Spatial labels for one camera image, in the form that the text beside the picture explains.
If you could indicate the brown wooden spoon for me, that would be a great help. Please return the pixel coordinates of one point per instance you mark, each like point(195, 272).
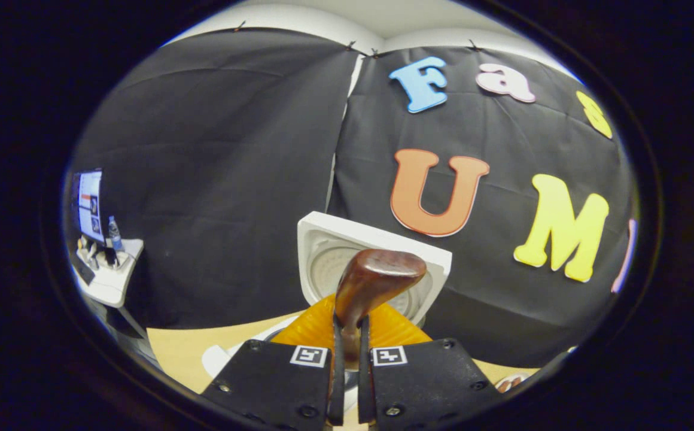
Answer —
point(377, 275)

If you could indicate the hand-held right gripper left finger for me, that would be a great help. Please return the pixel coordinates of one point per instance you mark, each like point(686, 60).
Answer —
point(275, 383)

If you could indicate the round beige plate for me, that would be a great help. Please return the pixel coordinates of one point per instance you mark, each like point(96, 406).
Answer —
point(517, 378)

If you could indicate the black backdrop cloth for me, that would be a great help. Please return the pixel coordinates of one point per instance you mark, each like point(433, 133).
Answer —
point(215, 179)

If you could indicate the brown meat steak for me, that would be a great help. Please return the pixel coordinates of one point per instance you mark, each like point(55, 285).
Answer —
point(505, 385)

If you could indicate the computer monitor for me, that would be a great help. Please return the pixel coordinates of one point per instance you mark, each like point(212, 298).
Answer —
point(90, 206)

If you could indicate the blue label water bottle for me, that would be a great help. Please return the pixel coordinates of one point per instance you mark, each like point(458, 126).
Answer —
point(115, 236)

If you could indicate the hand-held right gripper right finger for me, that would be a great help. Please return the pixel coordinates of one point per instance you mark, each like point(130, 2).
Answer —
point(425, 383)

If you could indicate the white rice cooker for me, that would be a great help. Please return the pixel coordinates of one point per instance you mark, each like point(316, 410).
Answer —
point(323, 230)

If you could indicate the white side table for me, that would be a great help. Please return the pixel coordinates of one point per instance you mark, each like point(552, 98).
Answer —
point(113, 281)

